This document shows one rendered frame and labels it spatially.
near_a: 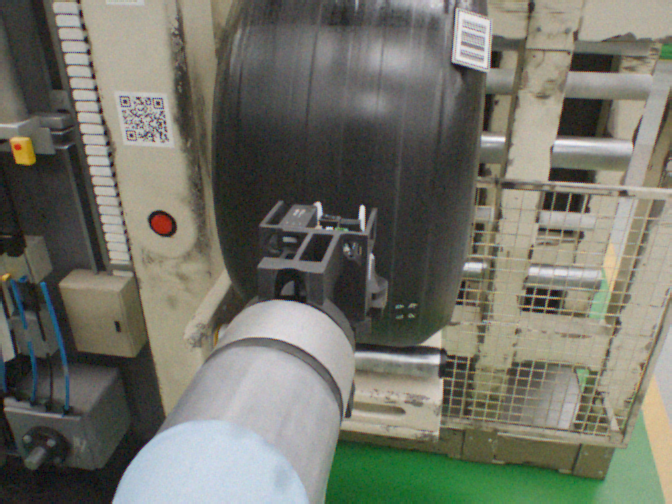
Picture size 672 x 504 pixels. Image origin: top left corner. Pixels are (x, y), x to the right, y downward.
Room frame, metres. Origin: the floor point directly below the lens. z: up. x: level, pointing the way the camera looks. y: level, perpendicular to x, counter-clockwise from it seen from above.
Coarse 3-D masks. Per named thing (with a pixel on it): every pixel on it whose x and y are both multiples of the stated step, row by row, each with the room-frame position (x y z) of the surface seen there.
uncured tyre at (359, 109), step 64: (256, 0) 0.66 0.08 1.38; (320, 0) 0.64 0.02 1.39; (384, 0) 0.63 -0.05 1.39; (448, 0) 0.63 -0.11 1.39; (256, 64) 0.60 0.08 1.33; (320, 64) 0.59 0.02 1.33; (384, 64) 0.58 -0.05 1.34; (448, 64) 0.58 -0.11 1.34; (256, 128) 0.57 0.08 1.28; (320, 128) 0.56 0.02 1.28; (384, 128) 0.55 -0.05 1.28; (448, 128) 0.55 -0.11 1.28; (256, 192) 0.55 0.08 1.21; (320, 192) 0.54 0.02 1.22; (384, 192) 0.53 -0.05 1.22; (448, 192) 0.53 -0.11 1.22; (256, 256) 0.55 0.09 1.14; (384, 256) 0.52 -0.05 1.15; (448, 256) 0.54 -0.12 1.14; (384, 320) 0.55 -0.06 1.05; (448, 320) 0.60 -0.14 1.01
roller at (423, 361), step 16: (368, 352) 0.65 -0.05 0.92; (384, 352) 0.65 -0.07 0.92; (400, 352) 0.65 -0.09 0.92; (416, 352) 0.64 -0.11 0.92; (432, 352) 0.64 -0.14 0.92; (368, 368) 0.64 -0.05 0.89; (384, 368) 0.64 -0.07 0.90; (400, 368) 0.63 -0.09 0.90; (416, 368) 0.63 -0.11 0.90; (432, 368) 0.63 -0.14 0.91
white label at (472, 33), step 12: (456, 12) 0.62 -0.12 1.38; (468, 12) 0.62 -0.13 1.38; (456, 24) 0.61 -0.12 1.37; (468, 24) 0.61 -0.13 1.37; (480, 24) 0.61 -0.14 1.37; (456, 36) 0.60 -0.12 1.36; (468, 36) 0.60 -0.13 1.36; (480, 36) 0.61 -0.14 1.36; (456, 48) 0.59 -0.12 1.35; (468, 48) 0.59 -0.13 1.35; (480, 48) 0.60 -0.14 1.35; (456, 60) 0.58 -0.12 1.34; (468, 60) 0.58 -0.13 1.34; (480, 60) 0.59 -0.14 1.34
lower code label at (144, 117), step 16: (128, 96) 0.78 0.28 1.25; (144, 96) 0.77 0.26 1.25; (160, 96) 0.77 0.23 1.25; (128, 112) 0.78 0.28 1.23; (144, 112) 0.77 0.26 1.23; (160, 112) 0.77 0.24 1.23; (128, 128) 0.78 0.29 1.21; (144, 128) 0.77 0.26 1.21; (160, 128) 0.77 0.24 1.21; (128, 144) 0.78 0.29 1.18; (144, 144) 0.77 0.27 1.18; (160, 144) 0.77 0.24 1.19
